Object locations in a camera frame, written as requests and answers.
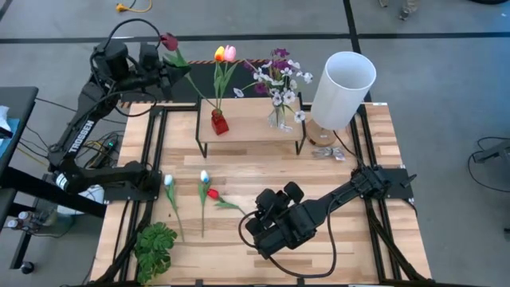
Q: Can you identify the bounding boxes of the thin black floor cable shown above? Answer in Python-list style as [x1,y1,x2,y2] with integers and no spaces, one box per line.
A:
[35,97,80,115]

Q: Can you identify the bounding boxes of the black floor equipment with cables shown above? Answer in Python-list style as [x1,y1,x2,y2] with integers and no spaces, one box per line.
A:
[466,136,510,195]

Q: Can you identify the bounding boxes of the clear vase purple white flowers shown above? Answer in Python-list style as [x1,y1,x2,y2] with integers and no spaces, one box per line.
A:
[233,47,314,135]

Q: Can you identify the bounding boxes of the black metal table frame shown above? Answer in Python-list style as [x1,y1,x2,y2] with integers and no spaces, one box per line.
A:
[89,101,434,287]

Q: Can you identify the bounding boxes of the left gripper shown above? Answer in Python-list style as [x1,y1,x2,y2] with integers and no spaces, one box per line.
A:
[157,59,192,100]

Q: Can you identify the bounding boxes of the black hazard-striped floor mat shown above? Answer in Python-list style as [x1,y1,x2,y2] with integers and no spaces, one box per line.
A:
[120,59,276,109]

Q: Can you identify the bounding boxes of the white tulip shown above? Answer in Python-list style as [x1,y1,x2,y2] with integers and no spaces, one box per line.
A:
[198,169,212,239]
[163,173,186,243]

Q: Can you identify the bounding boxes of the green artificial leaf plant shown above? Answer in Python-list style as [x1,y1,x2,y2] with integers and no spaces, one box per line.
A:
[133,222,179,285]

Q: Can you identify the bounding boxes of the clear glass vase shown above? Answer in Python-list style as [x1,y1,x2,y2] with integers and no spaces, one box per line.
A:
[267,104,294,133]

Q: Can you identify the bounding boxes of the white printed cardboard box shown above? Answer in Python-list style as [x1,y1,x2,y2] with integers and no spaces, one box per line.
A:
[57,185,106,216]

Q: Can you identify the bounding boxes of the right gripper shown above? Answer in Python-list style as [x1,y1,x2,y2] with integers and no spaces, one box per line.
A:
[245,181,320,260]

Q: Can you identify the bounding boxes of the red ribbed glass vase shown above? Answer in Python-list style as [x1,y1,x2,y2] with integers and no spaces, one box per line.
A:
[210,108,230,137]

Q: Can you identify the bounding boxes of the white crumpled tissue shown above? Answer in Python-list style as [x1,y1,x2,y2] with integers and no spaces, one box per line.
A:
[0,105,12,132]

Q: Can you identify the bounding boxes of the black lamp cord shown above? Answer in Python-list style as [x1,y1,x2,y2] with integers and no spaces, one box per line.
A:
[333,129,362,163]

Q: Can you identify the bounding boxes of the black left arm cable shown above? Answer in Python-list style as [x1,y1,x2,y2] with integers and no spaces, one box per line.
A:
[77,18,161,119]

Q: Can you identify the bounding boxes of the yellow orange tulip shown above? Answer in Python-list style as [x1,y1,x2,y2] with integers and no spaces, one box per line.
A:
[213,45,226,115]

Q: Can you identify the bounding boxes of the wooden shelf with black frame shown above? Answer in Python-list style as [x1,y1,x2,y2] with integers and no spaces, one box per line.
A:
[194,93,307,159]

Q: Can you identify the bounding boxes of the black side table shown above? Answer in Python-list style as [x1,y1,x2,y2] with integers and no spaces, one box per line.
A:
[0,86,108,276]

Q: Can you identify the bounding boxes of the yellow extension cord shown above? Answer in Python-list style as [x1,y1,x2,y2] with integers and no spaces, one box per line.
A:
[115,0,154,14]

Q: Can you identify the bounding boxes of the pink tulip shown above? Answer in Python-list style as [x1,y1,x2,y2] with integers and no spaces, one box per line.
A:
[217,44,240,115]

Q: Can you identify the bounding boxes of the bright red tulip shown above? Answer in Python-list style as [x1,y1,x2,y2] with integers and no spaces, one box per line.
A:
[206,187,250,216]

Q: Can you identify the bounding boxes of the blue flat object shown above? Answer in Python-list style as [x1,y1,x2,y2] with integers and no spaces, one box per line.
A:
[0,118,20,159]

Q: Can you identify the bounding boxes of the dark red tulip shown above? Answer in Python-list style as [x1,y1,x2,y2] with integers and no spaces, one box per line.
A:
[159,32,218,111]

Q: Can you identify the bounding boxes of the white shade wooden table lamp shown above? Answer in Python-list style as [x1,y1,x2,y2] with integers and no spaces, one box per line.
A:
[304,50,378,147]

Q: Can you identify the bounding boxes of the person's shoe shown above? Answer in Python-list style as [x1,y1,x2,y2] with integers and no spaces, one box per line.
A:
[398,0,418,22]

